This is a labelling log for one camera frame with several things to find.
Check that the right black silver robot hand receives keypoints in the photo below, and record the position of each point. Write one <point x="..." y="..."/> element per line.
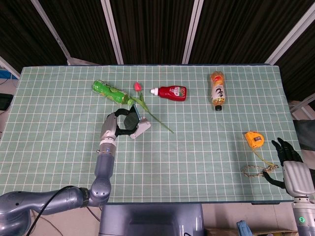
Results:
<point x="296" y="177"/>

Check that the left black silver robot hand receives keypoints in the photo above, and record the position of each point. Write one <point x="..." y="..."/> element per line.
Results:
<point x="108" y="127"/>

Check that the black smartphone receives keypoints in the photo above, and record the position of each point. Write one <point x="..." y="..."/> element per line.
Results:
<point x="136" y="111"/>

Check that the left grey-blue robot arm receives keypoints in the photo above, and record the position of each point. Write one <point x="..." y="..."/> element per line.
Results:
<point x="104" y="172"/>

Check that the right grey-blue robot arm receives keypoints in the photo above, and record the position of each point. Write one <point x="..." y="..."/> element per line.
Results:
<point x="304" y="216"/>

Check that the white folding phone stand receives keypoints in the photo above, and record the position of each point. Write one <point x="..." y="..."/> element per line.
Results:
<point x="142" y="126"/>

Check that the green plastic drink bottle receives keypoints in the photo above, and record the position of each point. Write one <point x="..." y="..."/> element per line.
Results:
<point x="110" y="92"/>

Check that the dark fabric seat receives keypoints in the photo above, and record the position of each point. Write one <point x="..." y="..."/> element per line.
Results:
<point x="305" y="134"/>

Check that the pink artificial tulip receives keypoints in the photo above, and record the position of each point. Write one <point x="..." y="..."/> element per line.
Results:
<point x="157" y="120"/>

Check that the yellow tape measure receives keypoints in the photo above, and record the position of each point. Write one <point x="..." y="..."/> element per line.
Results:
<point x="253" y="140"/>

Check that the red ketchup squeeze bottle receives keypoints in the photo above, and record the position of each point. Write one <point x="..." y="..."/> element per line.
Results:
<point x="172" y="92"/>

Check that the blue cloth item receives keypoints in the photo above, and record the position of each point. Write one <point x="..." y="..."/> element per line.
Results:
<point x="244" y="228"/>

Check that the green checkered tablecloth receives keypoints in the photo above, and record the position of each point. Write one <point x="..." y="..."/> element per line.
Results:
<point x="184" y="159"/>

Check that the brown cardboard box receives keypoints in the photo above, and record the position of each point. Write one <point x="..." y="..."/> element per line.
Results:
<point x="221" y="232"/>

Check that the grey-blue robot torso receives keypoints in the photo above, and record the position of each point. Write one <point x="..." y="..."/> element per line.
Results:
<point x="150" y="218"/>

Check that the black box device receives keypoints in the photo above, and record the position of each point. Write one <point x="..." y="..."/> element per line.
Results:
<point x="4" y="102"/>

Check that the orange tea bottle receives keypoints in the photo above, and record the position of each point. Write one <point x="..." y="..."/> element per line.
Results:
<point x="217" y="91"/>

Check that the blue plastic object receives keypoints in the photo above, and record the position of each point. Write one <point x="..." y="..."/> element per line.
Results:
<point x="5" y="73"/>

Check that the slanted aluminium frame post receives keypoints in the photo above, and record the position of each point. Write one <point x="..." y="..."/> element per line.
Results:
<point x="50" y="29"/>

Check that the short aluminium frame bar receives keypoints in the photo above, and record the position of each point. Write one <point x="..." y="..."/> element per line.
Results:
<point x="9" y="67"/>

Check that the wide aluminium frame post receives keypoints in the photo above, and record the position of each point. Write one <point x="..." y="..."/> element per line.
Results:
<point x="290" y="37"/>

